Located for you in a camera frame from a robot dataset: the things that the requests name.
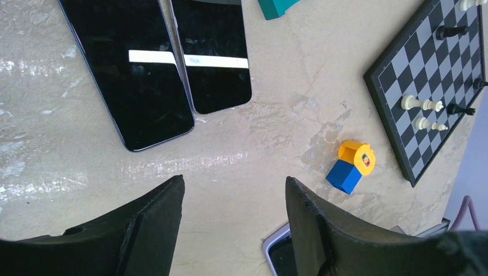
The white chess piece top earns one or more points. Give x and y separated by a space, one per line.
464 5

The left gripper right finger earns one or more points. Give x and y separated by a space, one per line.
328 240

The yellow toy traffic light block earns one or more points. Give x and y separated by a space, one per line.
359 154

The teal curved block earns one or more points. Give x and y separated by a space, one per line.
273 9

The blue phone black screen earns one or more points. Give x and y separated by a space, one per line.
128 50

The lilac phone case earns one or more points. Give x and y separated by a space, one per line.
278 252

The phone with black screen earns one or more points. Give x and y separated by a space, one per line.
213 43

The black white chessboard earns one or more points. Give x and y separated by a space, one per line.
416 63

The white chess pawn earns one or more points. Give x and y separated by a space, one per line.
422 123

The black chess piece far right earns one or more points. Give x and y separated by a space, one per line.
479 83

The blue toy brick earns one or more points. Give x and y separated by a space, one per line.
344 176

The white chess queen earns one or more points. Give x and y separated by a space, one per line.
409 102

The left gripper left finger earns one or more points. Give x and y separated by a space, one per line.
138 238

